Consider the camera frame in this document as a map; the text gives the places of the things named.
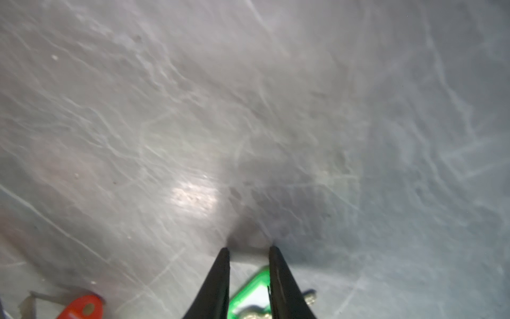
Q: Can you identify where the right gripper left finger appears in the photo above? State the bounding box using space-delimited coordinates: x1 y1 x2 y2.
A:
183 247 231 319

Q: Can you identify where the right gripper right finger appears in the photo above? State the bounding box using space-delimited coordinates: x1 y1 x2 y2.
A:
269 245 316 319

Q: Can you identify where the red key tag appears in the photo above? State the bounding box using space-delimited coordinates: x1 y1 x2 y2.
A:
57 295 104 319

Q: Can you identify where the green key tag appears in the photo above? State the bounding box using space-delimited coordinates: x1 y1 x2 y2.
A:
228 265 318 319

